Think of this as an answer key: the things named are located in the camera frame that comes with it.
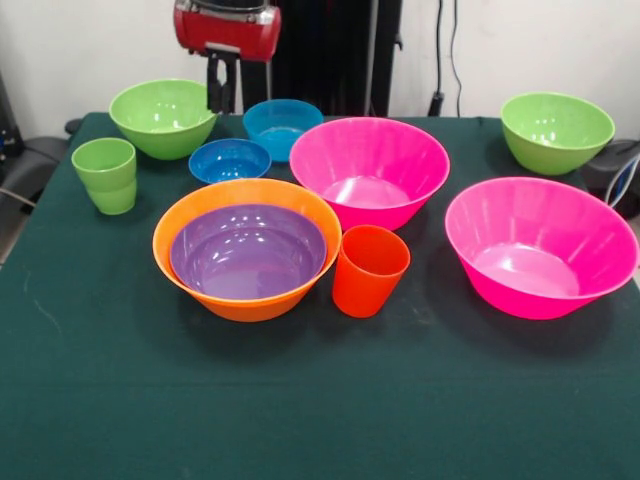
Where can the red plastic cup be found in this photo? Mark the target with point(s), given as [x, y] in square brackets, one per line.
[367, 285]

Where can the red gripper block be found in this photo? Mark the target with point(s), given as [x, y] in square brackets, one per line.
[225, 32]

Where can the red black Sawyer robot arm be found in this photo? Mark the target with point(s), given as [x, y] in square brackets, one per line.
[230, 5]

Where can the dark green tablecloth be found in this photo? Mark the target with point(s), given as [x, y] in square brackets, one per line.
[320, 400]

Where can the purple plastic bowl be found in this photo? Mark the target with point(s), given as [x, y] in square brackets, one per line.
[250, 255]

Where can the light blue plastic bowl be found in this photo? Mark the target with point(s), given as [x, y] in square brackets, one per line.
[282, 125]

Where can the green plastic bowl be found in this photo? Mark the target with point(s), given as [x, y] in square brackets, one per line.
[165, 110]
[555, 145]

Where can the dark blue plastic bowl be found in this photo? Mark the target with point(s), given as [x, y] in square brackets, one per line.
[227, 162]

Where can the pink plastic bowl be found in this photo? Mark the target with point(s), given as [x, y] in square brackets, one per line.
[540, 240]
[370, 170]

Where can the black office chair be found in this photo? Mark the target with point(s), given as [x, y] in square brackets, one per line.
[600, 175]
[35, 165]

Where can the green plastic cup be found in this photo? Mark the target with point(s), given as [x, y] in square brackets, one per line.
[102, 175]

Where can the orange plastic bowl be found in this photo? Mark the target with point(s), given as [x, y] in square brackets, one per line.
[165, 235]

